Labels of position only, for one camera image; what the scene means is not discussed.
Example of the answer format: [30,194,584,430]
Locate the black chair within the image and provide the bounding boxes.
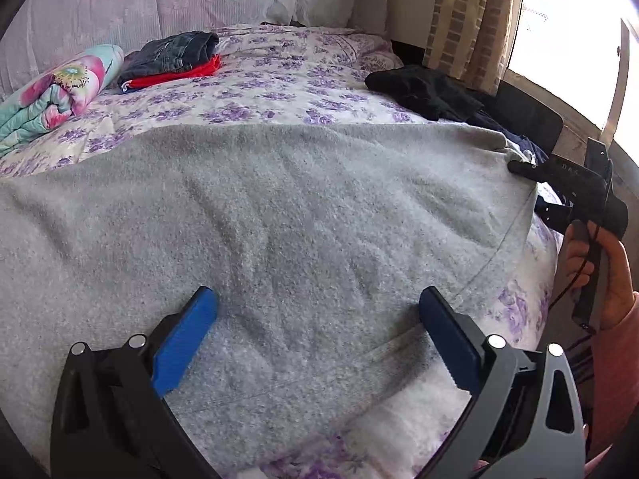
[494,80,565,156]

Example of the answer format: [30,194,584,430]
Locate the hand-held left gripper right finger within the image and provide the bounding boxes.
[418,286,586,479]

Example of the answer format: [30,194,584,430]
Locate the black garment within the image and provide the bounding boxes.
[365,65,484,121]

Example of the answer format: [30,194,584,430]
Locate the person's right forearm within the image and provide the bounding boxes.
[581,292,639,467]

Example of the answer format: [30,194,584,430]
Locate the black cable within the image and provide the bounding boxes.
[548,222,601,310]

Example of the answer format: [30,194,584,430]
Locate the folded red garment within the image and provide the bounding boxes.
[120,55,222,93]

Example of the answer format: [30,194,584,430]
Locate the bright window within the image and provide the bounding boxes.
[506,0,639,146]

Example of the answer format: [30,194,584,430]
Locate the folded blue jeans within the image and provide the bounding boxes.
[119,31,220,85]

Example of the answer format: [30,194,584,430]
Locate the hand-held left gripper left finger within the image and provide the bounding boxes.
[50,286,220,479]

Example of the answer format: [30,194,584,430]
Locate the white lace headboard cover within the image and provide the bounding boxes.
[0,0,365,101]

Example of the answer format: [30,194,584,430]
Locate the dark blue garment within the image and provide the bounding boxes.
[469,110,552,163]

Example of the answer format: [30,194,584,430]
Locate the purple floral bed sheet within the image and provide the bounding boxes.
[0,25,562,479]

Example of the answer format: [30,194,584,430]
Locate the person's right hand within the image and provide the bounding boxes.
[563,219,638,331]

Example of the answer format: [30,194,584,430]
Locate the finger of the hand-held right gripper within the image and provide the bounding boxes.
[534,199,573,234]
[508,160,551,184]

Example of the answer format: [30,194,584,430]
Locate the beige brick-pattern curtain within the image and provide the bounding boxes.
[423,0,526,95]

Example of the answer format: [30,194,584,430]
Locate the folded floral quilt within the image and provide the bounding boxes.
[0,44,125,158]

